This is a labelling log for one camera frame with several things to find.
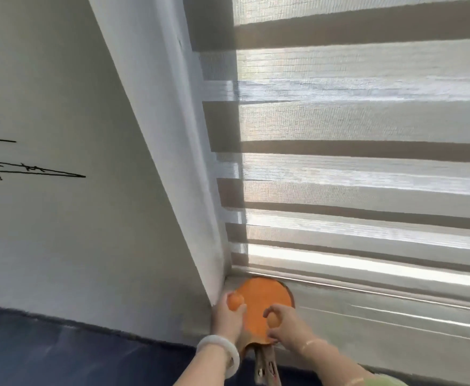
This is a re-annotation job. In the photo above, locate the person's left hand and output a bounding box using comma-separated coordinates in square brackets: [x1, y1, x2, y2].
[210, 292, 248, 350]

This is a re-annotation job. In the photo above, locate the red paddle dark handle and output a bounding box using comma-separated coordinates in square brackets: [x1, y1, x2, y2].
[254, 344, 279, 386]

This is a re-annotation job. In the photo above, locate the person's left forearm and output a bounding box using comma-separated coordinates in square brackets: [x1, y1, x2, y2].
[172, 349, 235, 386]

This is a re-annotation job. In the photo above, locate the person's right hand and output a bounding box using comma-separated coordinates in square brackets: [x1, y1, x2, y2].
[263, 303, 328, 357]

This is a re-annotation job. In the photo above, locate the white jade bracelet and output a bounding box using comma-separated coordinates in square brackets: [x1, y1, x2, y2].
[196, 335, 240, 378]

